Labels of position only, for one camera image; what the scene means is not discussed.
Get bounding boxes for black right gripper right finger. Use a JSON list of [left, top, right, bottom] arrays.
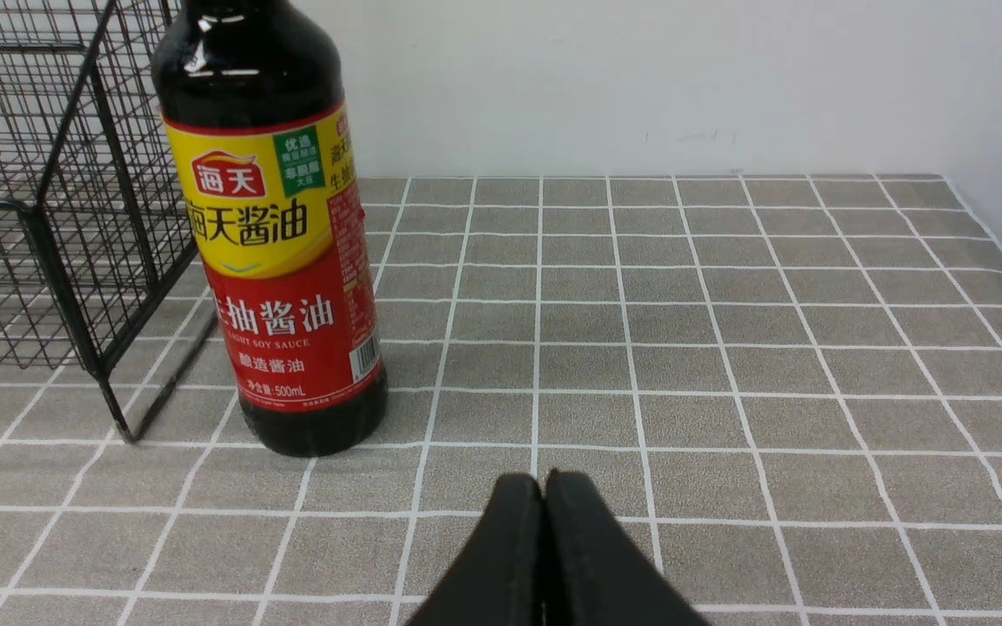
[[544, 470, 708, 625]]

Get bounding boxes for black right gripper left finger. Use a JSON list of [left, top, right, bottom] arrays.
[[409, 473, 544, 625]]

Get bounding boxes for light soy sauce bottle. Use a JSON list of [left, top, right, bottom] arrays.
[[151, 1, 387, 458]]

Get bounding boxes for black wire mesh shelf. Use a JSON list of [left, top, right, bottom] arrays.
[[0, 1, 217, 443]]

